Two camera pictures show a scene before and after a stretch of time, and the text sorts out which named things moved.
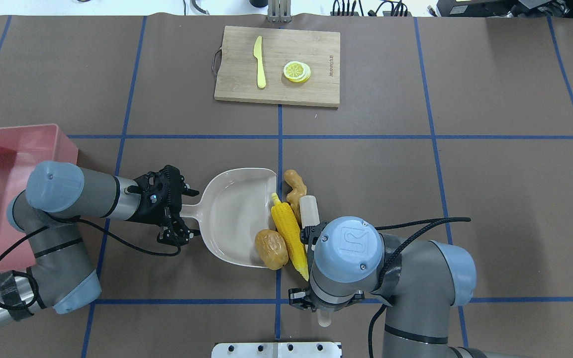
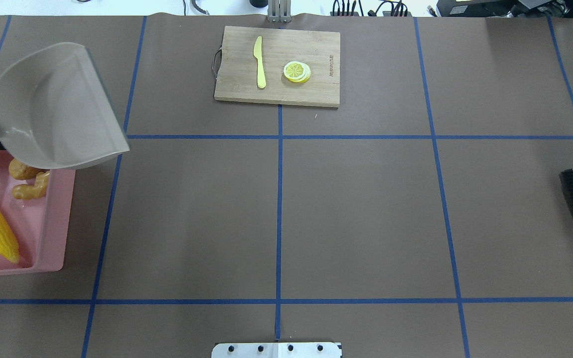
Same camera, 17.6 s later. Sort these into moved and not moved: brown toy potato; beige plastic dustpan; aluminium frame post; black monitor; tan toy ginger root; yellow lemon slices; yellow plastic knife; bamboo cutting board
Moved: beige plastic dustpan; tan toy ginger root; brown toy potato
Not moved: aluminium frame post; black monitor; yellow lemon slices; yellow plastic knife; bamboo cutting board
